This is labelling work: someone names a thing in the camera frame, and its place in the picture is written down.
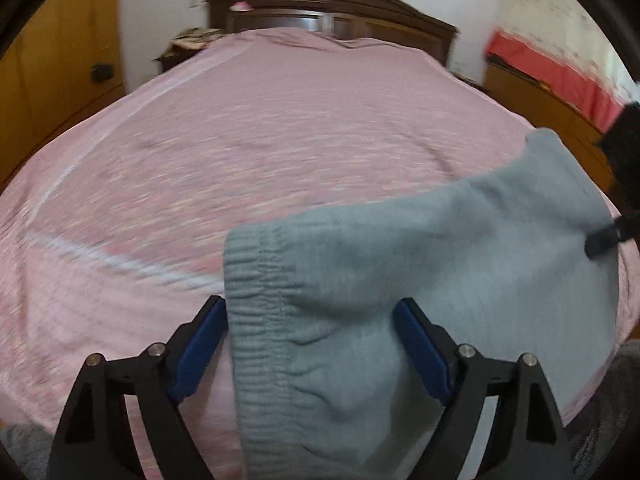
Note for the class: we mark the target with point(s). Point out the grey fleece pants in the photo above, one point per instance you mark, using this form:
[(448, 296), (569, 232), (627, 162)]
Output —
[(324, 389)]

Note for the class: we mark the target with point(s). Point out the wooden side cabinet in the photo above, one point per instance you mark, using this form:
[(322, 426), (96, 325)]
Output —
[(529, 98)]

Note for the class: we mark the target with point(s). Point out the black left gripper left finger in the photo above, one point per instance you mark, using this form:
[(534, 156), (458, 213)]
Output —
[(94, 438)]

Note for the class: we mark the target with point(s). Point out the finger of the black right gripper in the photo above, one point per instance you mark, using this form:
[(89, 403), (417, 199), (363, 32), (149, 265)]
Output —
[(623, 228)]

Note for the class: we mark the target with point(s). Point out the patterned clothes pile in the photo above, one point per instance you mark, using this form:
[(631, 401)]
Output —
[(185, 45)]

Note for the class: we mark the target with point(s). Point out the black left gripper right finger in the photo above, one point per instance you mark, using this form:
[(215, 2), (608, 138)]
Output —
[(527, 439)]

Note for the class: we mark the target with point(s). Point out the wooden wardrobe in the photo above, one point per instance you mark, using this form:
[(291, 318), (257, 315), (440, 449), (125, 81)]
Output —
[(45, 75)]

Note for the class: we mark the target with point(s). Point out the dark wooden headboard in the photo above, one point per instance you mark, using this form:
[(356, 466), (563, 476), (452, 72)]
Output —
[(388, 20)]

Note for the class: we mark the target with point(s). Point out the floral curtain with red band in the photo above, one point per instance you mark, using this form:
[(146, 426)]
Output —
[(557, 43)]

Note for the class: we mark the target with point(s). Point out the black device on wardrobe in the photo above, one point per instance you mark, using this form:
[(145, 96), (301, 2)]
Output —
[(101, 72)]

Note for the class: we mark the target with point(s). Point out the pink floral bed cover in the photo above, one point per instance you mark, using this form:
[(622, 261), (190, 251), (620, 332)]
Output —
[(112, 236)]

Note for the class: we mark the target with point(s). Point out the grey fluffy rug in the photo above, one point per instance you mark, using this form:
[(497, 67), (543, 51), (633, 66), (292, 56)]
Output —
[(29, 445)]

